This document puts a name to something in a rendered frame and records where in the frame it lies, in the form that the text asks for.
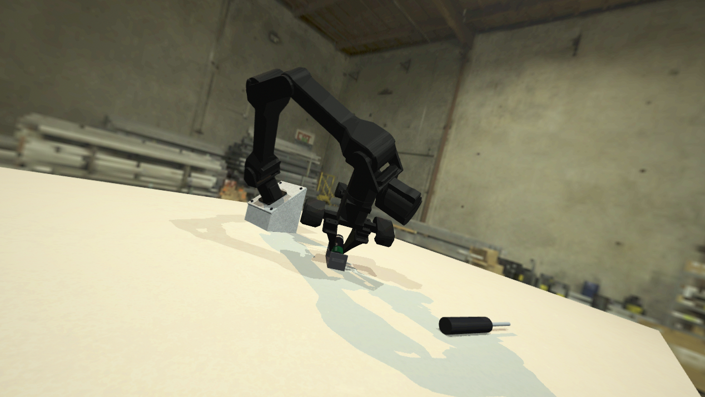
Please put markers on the black screwdriver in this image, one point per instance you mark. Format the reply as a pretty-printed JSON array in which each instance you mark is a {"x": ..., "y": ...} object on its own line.
[{"x": 467, "y": 325}]

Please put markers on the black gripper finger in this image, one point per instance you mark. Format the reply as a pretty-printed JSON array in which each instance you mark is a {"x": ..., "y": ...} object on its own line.
[
  {"x": 331, "y": 236},
  {"x": 354, "y": 240}
]

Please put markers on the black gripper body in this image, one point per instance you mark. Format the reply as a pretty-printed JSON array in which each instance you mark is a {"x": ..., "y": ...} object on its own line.
[{"x": 351, "y": 213}]

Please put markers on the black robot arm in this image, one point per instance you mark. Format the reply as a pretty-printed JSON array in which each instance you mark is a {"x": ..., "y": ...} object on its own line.
[{"x": 366, "y": 146}]

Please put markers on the black cylindrical battery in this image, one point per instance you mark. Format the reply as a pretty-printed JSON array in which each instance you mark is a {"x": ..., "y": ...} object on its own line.
[{"x": 338, "y": 245}]

